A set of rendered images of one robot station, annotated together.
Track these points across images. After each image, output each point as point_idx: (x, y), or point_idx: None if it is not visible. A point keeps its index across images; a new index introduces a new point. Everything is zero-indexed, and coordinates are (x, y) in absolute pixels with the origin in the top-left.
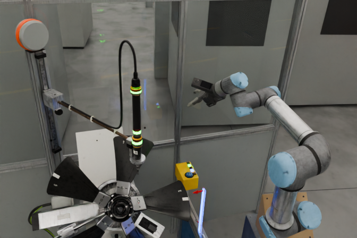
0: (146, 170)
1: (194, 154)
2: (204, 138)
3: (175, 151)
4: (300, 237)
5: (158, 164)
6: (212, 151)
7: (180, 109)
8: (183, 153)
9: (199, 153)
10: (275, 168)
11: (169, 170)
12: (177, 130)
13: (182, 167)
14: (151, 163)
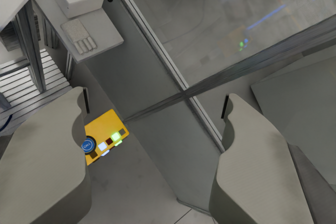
0: (139, 67)
1: (185, 125)
2: (211, 135)
3: (174, 96)
4: None
5: (151, 79)
6: (202, 149)
7: (233, 75)
8: (178, 108)
9: (190, 131)
10: None
11: (155, 98)
12: (198, 87)
13: (105, 124)
14: (146, 69)
